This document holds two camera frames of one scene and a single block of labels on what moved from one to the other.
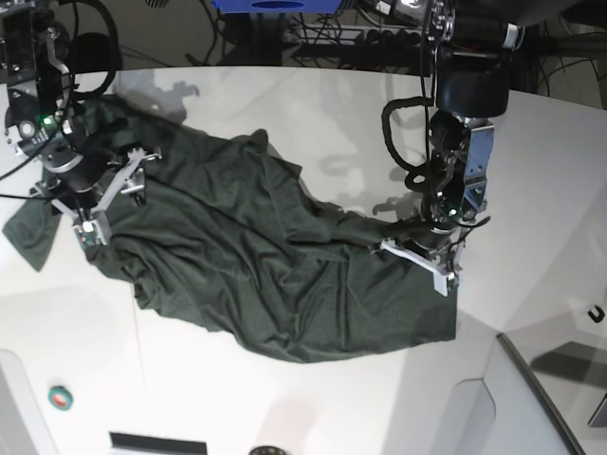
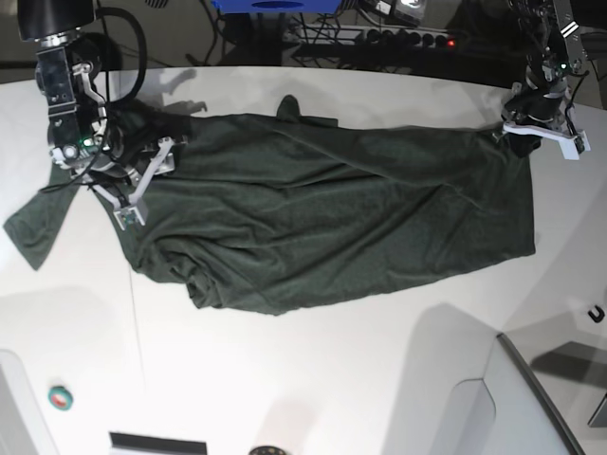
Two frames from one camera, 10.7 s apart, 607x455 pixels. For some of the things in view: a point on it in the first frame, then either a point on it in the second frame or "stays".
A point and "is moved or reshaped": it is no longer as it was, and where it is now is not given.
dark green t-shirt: [228, 241] is moved or reshaped
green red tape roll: [60, 397] stays
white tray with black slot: [157, 444] stays
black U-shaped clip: [600, 316] stays
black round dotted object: [266, 450] stays
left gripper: [83, 180] → [123, 191]
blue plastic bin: [277, 6] stays
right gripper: [437, 245] → [534, 112]
